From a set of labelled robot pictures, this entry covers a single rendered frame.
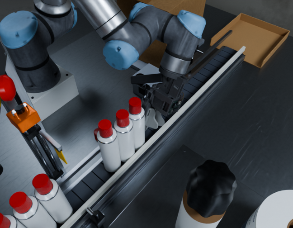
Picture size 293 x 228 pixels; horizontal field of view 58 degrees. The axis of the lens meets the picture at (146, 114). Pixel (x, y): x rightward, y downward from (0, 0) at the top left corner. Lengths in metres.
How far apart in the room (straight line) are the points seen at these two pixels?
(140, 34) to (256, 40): 0.87
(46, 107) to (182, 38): 0.56
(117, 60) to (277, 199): 0.47
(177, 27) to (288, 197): 0.47
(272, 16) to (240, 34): 1.10
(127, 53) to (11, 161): 0.56
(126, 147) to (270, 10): 2.01
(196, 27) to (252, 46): 0.72
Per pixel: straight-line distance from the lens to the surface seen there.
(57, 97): 1.02
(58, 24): 0.96
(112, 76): 1.14
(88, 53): 1.28
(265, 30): 1.52
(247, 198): 0.81
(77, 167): 0.74
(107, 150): 0.69
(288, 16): 2.50
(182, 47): 0.69
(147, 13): 0.71
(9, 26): 0.92
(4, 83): 0.41
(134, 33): 0.64
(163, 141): 0.87
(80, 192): 0.79
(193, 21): 0.68
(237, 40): 1.40
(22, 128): 0.57
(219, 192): 0.47
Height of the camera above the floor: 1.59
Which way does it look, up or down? 50 degrees down
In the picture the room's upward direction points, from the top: straight up
